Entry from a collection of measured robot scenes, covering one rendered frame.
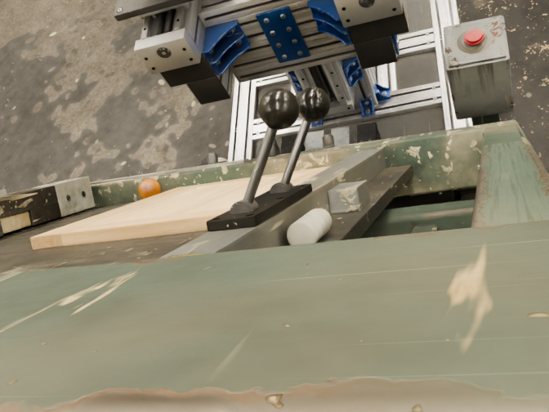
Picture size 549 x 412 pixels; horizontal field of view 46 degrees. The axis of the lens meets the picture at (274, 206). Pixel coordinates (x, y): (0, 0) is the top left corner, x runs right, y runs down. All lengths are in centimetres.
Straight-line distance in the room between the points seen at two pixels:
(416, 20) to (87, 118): 159
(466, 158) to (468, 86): 18
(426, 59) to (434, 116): 25
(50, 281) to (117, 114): 293
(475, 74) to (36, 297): 124
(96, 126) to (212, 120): 61
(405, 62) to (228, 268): 222
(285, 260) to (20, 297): 7
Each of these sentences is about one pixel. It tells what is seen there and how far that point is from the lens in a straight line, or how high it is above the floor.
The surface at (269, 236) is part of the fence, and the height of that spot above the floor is 143.
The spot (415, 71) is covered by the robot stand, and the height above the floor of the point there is 21.
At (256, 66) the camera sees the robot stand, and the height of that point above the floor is 73.
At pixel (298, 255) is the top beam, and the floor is 180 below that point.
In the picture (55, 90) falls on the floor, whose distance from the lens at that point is 348.
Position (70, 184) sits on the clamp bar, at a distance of 148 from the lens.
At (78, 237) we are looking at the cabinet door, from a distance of 98.
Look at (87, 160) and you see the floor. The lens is 303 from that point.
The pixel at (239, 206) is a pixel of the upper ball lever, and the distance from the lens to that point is 61.
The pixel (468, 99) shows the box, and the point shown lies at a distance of 142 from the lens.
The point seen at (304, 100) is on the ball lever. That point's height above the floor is 142.
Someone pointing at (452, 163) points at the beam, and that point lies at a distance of 127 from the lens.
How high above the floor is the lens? 193
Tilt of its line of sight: 53 degrees down
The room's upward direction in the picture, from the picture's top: 35 degrees counter-clockwise
